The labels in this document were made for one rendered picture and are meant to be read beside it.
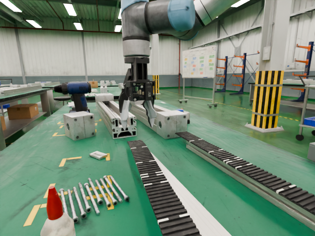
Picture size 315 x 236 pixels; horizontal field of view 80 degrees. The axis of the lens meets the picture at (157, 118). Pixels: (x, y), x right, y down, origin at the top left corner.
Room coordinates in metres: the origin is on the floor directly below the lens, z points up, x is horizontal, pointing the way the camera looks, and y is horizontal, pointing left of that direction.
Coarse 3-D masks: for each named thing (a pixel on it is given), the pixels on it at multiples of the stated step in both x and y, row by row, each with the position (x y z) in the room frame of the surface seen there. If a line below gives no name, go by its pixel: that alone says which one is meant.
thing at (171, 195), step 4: (168, 192) 0.31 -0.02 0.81; (172, 192) 0.30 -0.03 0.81; (152, 196) 0.30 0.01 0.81; (156, 196) 0.29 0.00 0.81; (160, 196) 0.30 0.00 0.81; (164, 196) 0.30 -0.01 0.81; (168, 196) 0.29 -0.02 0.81; (172, 196) 0.29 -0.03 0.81; (176, 196) 0.29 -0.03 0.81; (152, 200) 0.28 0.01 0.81; (156, 200) 0.28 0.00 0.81; (160, 200) 0.29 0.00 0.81
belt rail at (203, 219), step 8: (160, 168) 0.41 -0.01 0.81; (168, 176) 0.37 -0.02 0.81; (176, 184) 0.34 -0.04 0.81; (176, 192) 0.31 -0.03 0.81; (184, 192) 0.31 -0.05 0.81; (184, 200) 0.29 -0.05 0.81; (192, 200) 0.29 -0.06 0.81; (192, 208) 0.27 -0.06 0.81; (200, 208) 0.27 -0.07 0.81; (192, 216) 0.25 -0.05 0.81; (200, 216) 0.25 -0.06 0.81; (208, 216) 0.25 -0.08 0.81; (200, 224) 0.23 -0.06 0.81; (208, 224) 0.23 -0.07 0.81; (216, 224) 0.23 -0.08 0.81; (200, 232) 0.22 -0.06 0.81; (208, 232) 0.22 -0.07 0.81; (216, 232) 0.22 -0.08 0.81; (224, 232) 0.22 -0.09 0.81
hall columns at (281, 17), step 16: (272, 0) 3.64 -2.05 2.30; (288, 0) 3.42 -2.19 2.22; (288, 16) 3.44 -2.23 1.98; (272, 32) 3.57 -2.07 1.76; (272, 48) 3.37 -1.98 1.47; (272, 64) 3.38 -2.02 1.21; (256, 80) 3.61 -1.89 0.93; (272, 80) 3.36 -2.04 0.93; (256, 96) 3.58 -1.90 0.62; (272, 96) 3.38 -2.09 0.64; (256, 112) 3.53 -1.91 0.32; (272, 112) 3.39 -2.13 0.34
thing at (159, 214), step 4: (168, 208) 0.26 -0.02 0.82; (172, 208) 0.26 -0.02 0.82; (176, 208) 0.26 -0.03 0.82; (180, 208) 0.26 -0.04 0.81; (184, 208) 0.26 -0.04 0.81; (156, 212) 0.25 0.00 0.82; (160, 212) 0.25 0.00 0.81; (164, 212) 0.26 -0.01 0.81; (168, 212) 0.26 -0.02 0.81; (172, 212) 0.25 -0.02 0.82; (176, 212) 0.25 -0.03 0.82; (180, 212) 0.25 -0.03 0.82; (184, 212) 0.25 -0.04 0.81; (156, 216) 0.24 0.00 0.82; (160, 216) 0.24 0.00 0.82; (164, 216) 0.25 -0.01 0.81; (168, 216) 0.25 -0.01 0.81; (172, 216) 0.25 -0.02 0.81
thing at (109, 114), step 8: (96, 104) 1.41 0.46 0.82; (104, 104) 1.10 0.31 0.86; (112, 104) 1.13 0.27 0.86; (104, 112) 0.96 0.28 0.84; (112, 112) 0.85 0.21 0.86; (128, 112) 0.83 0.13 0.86; (104, 120) 0.96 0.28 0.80; (112, 120) 0.72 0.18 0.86; (120, 120) 0.80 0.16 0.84; (128, 120) 0.76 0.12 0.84; (112, 128) 0.72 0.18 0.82; (120, 128) 0.73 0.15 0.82; (128, 128) 0.74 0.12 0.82; (112, 136) 0.72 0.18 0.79; (120, 136) 0.73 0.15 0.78; (128, 136) 0.74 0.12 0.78
